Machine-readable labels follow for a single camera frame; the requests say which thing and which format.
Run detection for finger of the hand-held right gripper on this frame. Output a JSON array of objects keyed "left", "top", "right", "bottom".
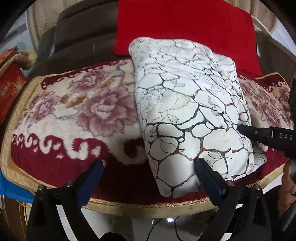
[{"left": 237, "top": 124, "right": 271, "bottom": 146}]

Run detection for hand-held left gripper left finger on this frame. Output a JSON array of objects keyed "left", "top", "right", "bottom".
[{"left": 26, "top": 159, "right": 104, "bottom": 241}]

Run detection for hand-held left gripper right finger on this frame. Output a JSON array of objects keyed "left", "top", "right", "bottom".
[{"left": 194, "top": 158, "right": 272, "bottom": 241}]

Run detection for white black crackle-print coat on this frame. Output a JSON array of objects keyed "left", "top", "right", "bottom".
[{"left": 128, "top": 37, "right": 268, "bottom": 198}]

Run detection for person's right hand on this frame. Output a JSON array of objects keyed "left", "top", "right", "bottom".
[{"left": 277, "top": 161, "right": 296, "bottom": 216}]

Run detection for blue tank with yellow lid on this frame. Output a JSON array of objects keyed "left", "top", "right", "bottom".
[{"left": 0, "top": 171, "right": 35, "bottom": 204}]

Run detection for wooden side table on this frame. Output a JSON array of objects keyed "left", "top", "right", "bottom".
[{"left": 0, "top": 197, "right": 30, "bottom": 241}]

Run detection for red gift box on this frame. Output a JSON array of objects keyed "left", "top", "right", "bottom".
[{"left": 0, "top": 61, "right": 28, "bottom": 124}]

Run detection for brown leather sofa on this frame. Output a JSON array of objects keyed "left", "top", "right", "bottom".
[{"left": 30, "top": 5, "right": 296, "bottom": 88}]

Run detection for red quilted blanket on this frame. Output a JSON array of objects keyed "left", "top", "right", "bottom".
[{"left": 114, "top": 0, "right": 263, "bottom": 78}]

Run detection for beige quilted jacket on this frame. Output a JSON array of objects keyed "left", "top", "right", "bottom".
[{"left": 0, "top": 51, "right": 37, "bottom": 77}]

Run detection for orange black patterned cloth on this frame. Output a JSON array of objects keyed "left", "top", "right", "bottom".
[{"left": 0, "top": 46, "right": 20, "bottom": 64}]

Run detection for beige dotted curtain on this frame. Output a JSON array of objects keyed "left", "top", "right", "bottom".
[{"left": 23, "top": 0, "right": 280, "bottom": 51}]

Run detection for black cable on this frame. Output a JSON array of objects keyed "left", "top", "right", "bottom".
[{"left": 148, "top": 216, "right": 183, "bottom": 241}]

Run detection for grey window frame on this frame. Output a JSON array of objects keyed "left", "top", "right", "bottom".
[{"left": 255, "top": 29, "right": 292, "bottom": 79}]

